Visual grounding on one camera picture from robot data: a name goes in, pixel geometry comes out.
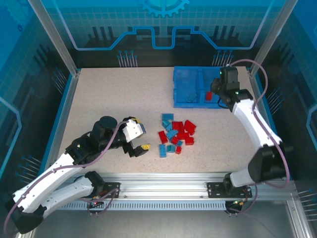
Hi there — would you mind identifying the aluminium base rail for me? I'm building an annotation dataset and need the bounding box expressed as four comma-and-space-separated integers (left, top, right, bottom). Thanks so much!
59, 172, 297, 202

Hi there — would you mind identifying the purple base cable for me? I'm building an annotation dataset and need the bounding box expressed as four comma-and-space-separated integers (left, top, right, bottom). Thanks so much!
86, 188, 119, 216
226, 184, 258, 216

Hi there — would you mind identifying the aluminium frame post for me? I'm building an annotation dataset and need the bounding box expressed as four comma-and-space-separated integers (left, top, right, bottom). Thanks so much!
249, 0, 299, 76
27, 0, 81, 76

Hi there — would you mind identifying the slotted grey cable duct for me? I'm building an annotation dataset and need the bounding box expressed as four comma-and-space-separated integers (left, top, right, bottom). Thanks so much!
58, 201, 230, 211

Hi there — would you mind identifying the blue two-compartment plastic bin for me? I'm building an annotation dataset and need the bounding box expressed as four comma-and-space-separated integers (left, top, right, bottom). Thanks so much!
172, 65, 230, 110

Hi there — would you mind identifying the aluminium frame beam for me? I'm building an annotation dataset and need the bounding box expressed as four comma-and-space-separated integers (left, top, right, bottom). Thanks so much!
286, 187, 317, 238

